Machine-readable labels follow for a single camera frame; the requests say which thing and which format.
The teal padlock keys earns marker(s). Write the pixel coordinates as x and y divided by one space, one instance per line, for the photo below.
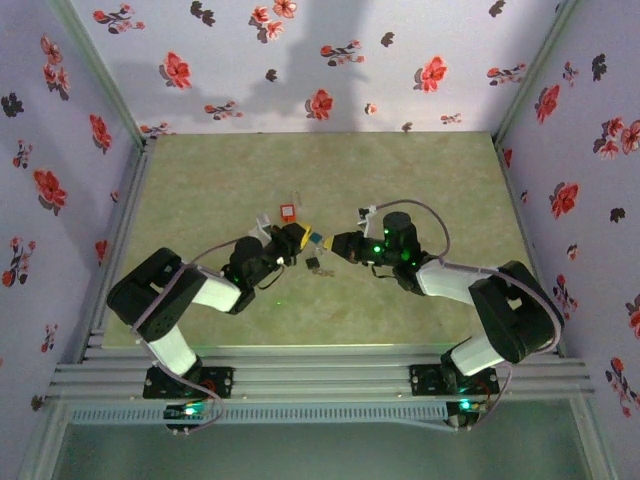
318 248

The small black block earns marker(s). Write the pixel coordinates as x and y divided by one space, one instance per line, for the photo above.
313 263

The small orange square block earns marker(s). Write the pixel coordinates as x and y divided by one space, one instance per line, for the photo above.
287 213

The black padlock keys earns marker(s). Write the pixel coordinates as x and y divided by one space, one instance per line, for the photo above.
325 272

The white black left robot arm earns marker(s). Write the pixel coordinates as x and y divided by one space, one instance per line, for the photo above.
170 350

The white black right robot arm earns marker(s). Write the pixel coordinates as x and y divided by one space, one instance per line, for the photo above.
445 282

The green lit controller board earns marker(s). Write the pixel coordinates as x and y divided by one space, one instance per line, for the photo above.
470 405
187 411

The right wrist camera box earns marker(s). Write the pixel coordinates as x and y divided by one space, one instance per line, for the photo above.
365 214

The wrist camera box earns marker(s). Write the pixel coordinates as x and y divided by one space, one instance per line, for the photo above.
263 222
365 214

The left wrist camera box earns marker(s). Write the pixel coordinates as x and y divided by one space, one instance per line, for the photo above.
263 222

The aluminium side rail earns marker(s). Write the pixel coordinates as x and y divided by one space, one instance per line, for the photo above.
141 162
517 200

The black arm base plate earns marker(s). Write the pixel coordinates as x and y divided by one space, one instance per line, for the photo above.
425 380
220 382

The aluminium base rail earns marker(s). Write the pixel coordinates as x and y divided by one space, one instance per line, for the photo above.
320 375

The aluminium corner post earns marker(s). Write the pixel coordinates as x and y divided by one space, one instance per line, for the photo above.
532 75
102 75

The aluminium frame post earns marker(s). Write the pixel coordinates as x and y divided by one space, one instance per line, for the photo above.
595 440
42 440

